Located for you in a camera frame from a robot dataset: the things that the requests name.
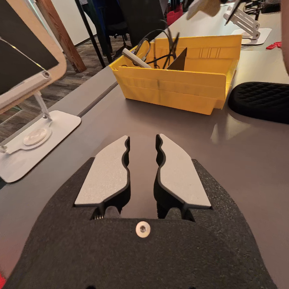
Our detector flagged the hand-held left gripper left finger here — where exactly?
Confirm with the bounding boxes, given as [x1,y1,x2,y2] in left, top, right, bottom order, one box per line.
[74,135,131,207]

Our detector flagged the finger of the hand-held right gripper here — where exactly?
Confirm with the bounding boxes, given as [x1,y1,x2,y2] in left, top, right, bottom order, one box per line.
[186,0,223,20]

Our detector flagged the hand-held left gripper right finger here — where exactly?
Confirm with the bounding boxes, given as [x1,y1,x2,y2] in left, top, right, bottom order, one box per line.
[154,134,212,209]

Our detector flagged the black hub cable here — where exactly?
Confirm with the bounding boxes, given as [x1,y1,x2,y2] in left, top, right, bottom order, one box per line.
[134,29,174,68]

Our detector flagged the black usb-c cable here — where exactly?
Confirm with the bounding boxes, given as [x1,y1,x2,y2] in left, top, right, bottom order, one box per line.
[144,53,176,69]

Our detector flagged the person's right forearm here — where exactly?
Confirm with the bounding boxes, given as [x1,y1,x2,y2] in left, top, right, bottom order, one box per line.
[280,0,289,76]

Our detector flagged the red bean bag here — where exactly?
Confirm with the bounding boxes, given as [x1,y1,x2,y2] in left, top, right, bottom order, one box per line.
[167,3,184,27]

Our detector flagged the black tilted panel stand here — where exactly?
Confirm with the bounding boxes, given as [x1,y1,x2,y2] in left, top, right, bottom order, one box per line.
[223,0,273,46]

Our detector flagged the black bin divider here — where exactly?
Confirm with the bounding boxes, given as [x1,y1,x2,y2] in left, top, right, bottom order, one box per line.
[167,47,188,70]

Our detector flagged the yellow plastic bin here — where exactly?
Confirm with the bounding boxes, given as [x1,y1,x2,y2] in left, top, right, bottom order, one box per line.
[109,34,242,115]

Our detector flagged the blue black office chair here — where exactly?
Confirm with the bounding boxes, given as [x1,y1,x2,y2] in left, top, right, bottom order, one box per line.
[93,0,129,57]

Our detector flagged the black oval mesh pad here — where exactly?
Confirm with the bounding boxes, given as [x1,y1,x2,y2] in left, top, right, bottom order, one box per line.
[228,82,289,125]

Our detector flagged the black metal pole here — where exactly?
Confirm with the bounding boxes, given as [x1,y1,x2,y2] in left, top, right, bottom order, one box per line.
[75,0,107,70]

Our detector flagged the black panel wooden board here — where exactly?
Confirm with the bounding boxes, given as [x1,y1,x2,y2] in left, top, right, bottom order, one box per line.
[0,0,67,114]

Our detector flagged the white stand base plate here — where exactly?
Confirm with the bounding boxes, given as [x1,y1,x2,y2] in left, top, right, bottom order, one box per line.
[0,110,82,184]

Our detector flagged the white stand bracket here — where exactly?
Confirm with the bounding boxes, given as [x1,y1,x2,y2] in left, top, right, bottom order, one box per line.
[0,70,53,120]

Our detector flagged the white tipped thin cable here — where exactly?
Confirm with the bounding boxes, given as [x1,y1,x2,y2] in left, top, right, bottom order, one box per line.
[0,37,47,71]

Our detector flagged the wooden post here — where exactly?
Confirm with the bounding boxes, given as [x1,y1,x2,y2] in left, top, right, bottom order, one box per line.
[36,0,88,74]

